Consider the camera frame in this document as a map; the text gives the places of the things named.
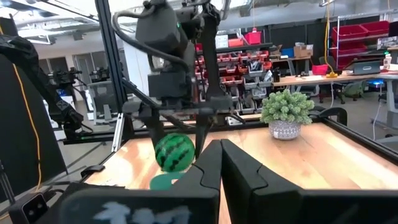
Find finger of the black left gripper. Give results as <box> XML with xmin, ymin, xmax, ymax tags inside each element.
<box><xmin>139</xmin><ymin>112</ymin><xmax>166</xmax><ymax>149</ymax></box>
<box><xmin>193</xmin><ymin>114</ymin><xmax>215</xmax><ymax>160</ymax></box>

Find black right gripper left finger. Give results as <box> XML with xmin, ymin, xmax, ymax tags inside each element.
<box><xmin>58</xmin><ymin>139</ymin><xmax>223</xmax><ymax>224</ymax></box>

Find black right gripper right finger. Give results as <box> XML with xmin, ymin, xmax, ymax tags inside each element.
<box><xmin>221</xmin><ymin>138</ymin><xmax>398</xmax><ymax>224</ymax></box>

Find green striped watermelon toy ball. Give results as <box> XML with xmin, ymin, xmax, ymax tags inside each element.
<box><xmin>154</xmin><ymin>133</ymin><xmax>196</xmax><ymax>174</ymax></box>

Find teal plastic tub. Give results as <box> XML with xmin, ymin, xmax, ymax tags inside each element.
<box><xmin>149</xmin><ymin>172</ymin><xmax>187</xmax><ymax>191</ymax></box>

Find grey office chair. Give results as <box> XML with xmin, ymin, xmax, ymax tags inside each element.
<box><xmin>86</xmin><ymin>80</ymin><xmax>121</xmax><ymax>126</ymax></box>

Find white box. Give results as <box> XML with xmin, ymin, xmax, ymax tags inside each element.
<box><xmin>215</xmin><ymin>34</ymin><xmax>229</xmax><ymax>49</ymax></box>

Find flat black table clamp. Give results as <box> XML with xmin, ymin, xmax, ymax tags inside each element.
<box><xmin>80</xmin><ymin>164</ymin><xmax>106</xmax><ymax>179</ymax></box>

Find rack of red grey bins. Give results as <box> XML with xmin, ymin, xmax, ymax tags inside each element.
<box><xmin>194</xmin><ymin>49</ymin><xmax>274</xmax><ymax>114</ymax></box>

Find green plant in patterned pot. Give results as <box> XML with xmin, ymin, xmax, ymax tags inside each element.
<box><xmin>260</xmin><ymin>89</ymin><xmax>315</xmax><ymax>141</ymax></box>

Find black C clamp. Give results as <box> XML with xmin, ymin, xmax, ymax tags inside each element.
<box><xmin>310</xmin><ymin>106</ymin><xmax>349</xmax><ymax>127</ymax></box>

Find wooden desk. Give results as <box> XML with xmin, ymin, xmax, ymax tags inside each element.
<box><xmin>271</xmin><ymin>72</ymin><xmax>398</xmax><ymax>88</ymax></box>

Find cardboard box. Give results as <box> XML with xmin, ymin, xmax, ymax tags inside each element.
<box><xmin>293</xmin><ymin>44</ymin><xmax>315</xmax><ymax>59</ymax></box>

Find small red bin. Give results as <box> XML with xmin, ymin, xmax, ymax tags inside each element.
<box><xmin>311</xmin><ymin>63</ymin><xmax>329</xmax><ymax>76</ymax></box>

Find black panel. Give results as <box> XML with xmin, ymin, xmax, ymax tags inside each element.
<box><xmin>0</xmin><ymin>17</ymin><xmax>68</xmax><ymax>203</ymax></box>

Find green backpack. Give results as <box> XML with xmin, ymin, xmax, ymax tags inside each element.
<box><xmin>341</xmin><ymin>80</ymin><xmax>368</xmax><ymax>101</ymax></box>

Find grey equipment case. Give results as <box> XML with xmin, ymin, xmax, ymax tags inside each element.
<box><xmin>346</xmin><ymin>60</ymin><xmax>382</xmax><ymax>76</ymax></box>

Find shelf with red crates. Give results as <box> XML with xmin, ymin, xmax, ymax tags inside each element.
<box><xmin>330</xmin><ymin>20</ymin><xmax>391</xmax><ymax>70</ymax></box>

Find silver metal bracket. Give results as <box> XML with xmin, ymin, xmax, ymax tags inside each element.
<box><xmin>111</xmin><ymin>113</ymin><xmax>126</xmax><ymax>154</ymax></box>

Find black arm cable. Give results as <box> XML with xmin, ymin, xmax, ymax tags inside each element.
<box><xmin>111</xmin><ymin>10</ymin><xmax>191</xmax><ymax>72</ymax></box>

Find black aluminium table frame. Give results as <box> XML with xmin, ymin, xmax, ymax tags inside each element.
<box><xmin>62</xmin><ymin>0</ymin><xmax>398</xmax><ymax>164</ymax></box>

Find thin yellow cable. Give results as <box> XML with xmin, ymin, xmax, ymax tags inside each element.
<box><xmin>0</xmin><ymin>26</ymin><xmax>43</xmax><ymax>192</ymax></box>

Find black table-level camera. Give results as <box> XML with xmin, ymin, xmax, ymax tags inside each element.
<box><xmin>8</xmin><ymin>192</ymin><xmax>50</xmax><ymax>224</ymax></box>

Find yellow hanging cable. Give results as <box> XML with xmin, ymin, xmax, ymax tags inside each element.
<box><xmin>323</xmin><ymin>0</ymin><xmax>339</xmax><ymax>79</ymax></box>

